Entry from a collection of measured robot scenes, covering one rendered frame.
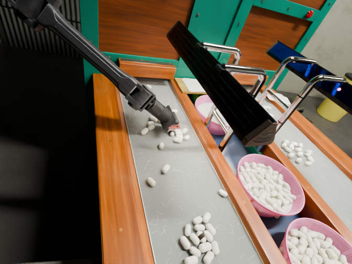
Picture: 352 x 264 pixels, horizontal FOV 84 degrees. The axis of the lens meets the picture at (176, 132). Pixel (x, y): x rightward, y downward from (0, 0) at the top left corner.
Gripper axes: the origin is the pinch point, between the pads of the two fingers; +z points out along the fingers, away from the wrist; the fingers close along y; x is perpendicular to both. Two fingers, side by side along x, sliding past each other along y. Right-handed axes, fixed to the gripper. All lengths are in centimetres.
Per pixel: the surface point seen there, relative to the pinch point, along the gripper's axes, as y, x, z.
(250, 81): 35, -46, 44
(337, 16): 161, -221, 187
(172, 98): 24.5, -2.3, 5.7
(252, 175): -27.7, -13.5, 19.0
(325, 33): 162, -204, 201
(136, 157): -13.0, 14.9, -14.1
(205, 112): 12.7, -11.8, 17.5
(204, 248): -46.9, 6.0, -6.4
